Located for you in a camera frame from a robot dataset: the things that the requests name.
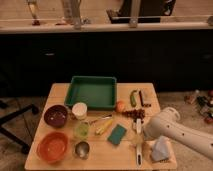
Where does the white dish brush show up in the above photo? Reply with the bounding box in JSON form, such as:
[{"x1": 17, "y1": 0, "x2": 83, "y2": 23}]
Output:
[{"x1": 133, "y1": 118, "x2": 143, "y2": 166}]

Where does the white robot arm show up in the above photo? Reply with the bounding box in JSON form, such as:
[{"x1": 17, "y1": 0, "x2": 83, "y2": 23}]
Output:
[{"x1": 143, "y1": 107, "x2": 213, "y2": 160}]

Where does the dark purple bowl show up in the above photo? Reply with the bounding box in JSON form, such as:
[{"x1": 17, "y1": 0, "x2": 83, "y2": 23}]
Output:
[{"x1": 44, "y1": 105, "x2": 68, "y2": 128}]

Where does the orange red bowl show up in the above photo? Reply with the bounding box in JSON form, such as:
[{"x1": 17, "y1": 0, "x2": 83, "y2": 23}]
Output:
[{"x1": 36, "y1": 132, "x2": 69, "y2": 163}]

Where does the green plastic tray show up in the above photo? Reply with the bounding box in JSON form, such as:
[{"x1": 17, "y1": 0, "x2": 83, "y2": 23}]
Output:
[{"x1": 64, "y1": 76, "x2": 117, "y2": 110}]

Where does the orange fruit toy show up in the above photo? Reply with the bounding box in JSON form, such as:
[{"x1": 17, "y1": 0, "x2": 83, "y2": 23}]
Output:
[{"x1": 115, "y1": 101, "x2": 126, "y2": 113}]

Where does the metal spoon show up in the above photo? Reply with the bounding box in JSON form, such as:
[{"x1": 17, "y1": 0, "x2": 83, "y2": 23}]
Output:
[{"x1": 84, "y1": 115, "x2": 112, "y2": 125}]

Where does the white cup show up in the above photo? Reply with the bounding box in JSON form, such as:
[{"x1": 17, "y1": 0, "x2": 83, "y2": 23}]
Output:
[{"x1": 72, "y1": 102, "x2": 87, "y2": 120}]

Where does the dark grapes toy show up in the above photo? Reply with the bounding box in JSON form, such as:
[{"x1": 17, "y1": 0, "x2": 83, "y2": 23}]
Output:
[{"x1": 122, "y1": 109, "x2": 145, "y2": 119}]

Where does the yellow corn toy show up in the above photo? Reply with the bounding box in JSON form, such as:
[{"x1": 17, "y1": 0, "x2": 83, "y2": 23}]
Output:
[{"x1": 95, "y1": 119, "x2": 113, "y2": 135}]

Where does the green sponge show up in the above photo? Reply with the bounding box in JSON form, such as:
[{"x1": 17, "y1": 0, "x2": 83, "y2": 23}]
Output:
[{"x1": 107, "y1": 124, "x2": 127, "y2": 145}]

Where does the green translucent cup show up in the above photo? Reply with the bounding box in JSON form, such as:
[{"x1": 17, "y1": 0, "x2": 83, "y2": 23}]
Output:
[{"x1": 74, "y1": 122, "x2": 89, "y2": 139}]

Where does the small metal cup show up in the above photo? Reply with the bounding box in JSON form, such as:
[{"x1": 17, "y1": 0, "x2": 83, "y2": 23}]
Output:
[{"x1": 74, "y1": 141, "x2": 90, "y2": 159}]

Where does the grey folded cloth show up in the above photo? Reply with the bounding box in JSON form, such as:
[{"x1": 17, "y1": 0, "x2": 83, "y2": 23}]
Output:
[{"x1": 151, "y1": 136, "x2": 170, "y2": 162}]

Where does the black chair base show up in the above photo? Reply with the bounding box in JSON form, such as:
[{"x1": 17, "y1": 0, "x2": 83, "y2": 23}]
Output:
[{"x1": 0, "y1": 103, "x2": 39, "y2": 155}]

